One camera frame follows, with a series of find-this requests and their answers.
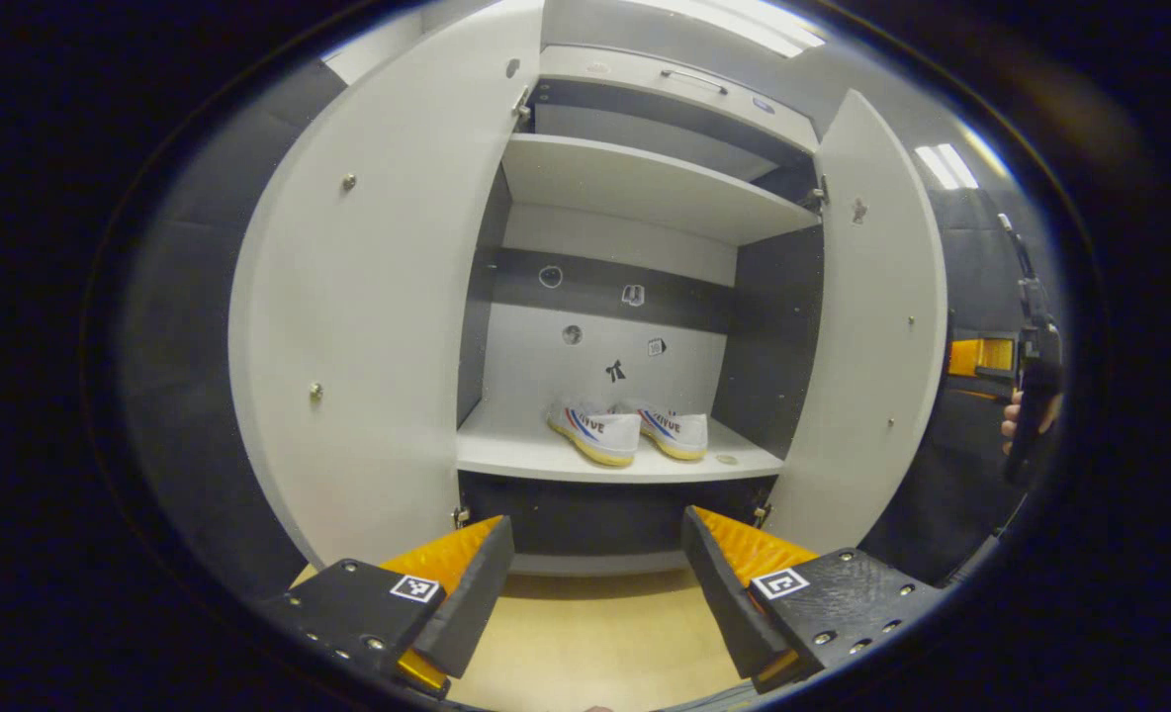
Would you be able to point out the long ceiling light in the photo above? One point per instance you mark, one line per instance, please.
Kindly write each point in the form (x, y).
(744, 25)

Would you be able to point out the grey cabinet door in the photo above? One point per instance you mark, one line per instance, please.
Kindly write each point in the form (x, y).
(872, 326)
(378, 316)

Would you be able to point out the grey white shoe cabinet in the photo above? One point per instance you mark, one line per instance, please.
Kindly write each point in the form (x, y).
(605, 326)

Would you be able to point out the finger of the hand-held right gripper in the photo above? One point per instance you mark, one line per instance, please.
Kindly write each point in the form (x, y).
(981, 356)

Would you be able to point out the white cabinet shelf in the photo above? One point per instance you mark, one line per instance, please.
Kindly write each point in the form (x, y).
(645, 188)
(546, 457)

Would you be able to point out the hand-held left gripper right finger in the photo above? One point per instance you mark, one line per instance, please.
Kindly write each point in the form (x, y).
(719, 593)

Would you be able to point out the small ceiling light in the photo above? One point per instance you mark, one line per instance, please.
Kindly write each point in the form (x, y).
(946, 166)

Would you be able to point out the black backdrop cloth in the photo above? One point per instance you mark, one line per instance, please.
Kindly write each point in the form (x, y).
(190, 346)
(961, 475)

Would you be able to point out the white canvas shoe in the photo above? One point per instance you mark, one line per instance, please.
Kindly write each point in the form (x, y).
(600, 433)
(679, 430)

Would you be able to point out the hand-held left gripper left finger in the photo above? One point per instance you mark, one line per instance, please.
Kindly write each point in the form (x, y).
(472, 603)

